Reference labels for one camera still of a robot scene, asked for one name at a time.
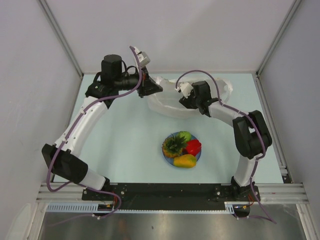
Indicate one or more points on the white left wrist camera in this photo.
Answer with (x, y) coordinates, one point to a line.
(143, 58)

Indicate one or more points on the green fake apple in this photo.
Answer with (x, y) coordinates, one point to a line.
(187, 136)

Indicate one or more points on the white plastic bag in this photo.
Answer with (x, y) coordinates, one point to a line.
(167, 101)

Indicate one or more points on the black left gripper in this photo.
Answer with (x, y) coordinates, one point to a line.
(147, 86)

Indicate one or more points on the blue plastic plate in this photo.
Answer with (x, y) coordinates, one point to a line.
(170, 160)

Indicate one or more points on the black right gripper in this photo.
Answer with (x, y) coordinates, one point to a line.
(186, 102)

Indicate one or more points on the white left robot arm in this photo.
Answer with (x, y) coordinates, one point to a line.
(62, 157)

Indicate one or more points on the orange fake pineapple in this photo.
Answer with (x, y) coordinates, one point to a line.
(173, 146)

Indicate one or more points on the yellow fake fruit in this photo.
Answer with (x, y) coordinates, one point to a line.
(185, 161)

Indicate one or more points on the white slotted cable duct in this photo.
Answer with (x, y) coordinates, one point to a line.
(101, 208)

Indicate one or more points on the red fake pepper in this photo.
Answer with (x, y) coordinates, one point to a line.
(193, 147)

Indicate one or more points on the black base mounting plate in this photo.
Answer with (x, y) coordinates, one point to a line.
(181, 196)

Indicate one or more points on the aluminium frame rail front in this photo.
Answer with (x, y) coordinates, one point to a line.
(71, 193)

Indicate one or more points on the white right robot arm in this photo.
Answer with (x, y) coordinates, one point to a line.
(251, 134)

